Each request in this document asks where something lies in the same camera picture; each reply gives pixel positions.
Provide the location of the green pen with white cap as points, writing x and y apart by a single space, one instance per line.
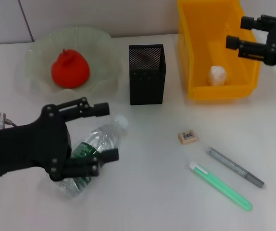
219 185

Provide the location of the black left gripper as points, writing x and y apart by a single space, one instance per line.
25 149

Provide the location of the grey pen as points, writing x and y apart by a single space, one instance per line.
234 166

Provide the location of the red-orange toy fruit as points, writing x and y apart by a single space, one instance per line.
70 69

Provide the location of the clear green-label water bottle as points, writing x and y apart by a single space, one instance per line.
102 139

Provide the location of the beige eraser with barcode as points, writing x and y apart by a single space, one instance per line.
187 137

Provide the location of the black mesh pen holder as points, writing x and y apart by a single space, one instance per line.
146 81

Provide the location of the white paper ball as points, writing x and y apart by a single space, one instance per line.
217 75

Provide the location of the clear wavy glass fruit plate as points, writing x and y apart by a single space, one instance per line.
104 57

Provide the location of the yellow plastic bin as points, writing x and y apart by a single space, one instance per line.
200 60

